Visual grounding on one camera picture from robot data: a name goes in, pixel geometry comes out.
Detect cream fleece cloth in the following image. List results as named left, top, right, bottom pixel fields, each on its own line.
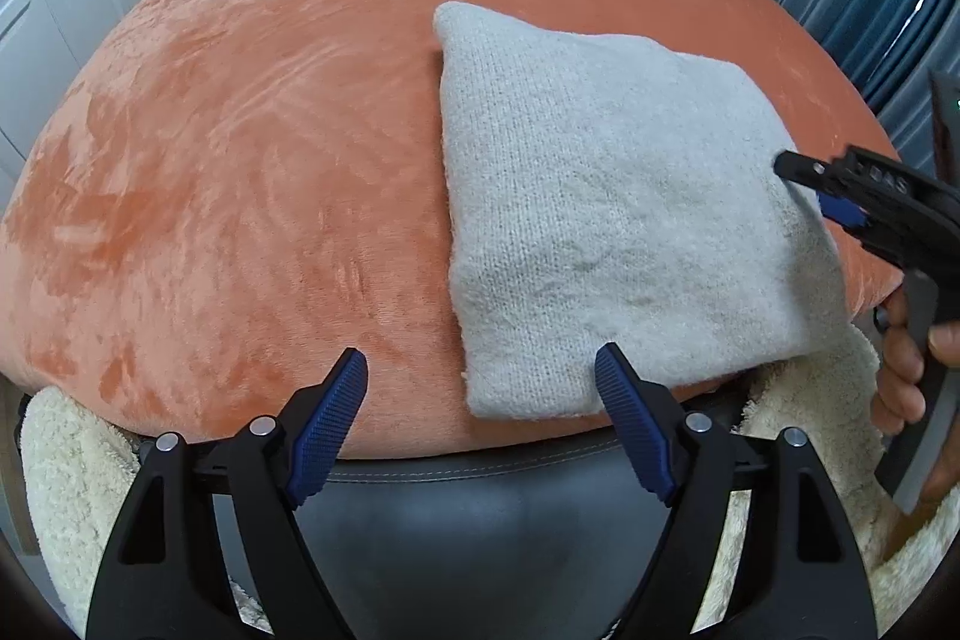
left=19, top=325, right=947, bottom=640

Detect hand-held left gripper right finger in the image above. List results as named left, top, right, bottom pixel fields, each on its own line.
left=595, top=342, right=878, bottom=640

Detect orange plush blanket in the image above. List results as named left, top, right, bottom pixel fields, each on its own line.
left=0, top=0, right=905, bottom=465

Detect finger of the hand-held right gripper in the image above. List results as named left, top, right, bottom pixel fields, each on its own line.
left=817, top=190, right=880, bottom=238
left=772, top=149, right=856, bottom=191

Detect grey knit sweater black hearts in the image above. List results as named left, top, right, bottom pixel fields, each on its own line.
left=433, top=0, right=856, bottom=420

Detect grey leather bed footboard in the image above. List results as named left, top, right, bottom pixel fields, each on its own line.
left=300, top=377, right=751, bottom=640

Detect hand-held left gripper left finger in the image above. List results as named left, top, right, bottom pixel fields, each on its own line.
left=86, top=347, right=369, bottom=640

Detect person's right hand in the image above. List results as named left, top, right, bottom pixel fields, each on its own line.
left=870, top=291, right=960, bottom=507

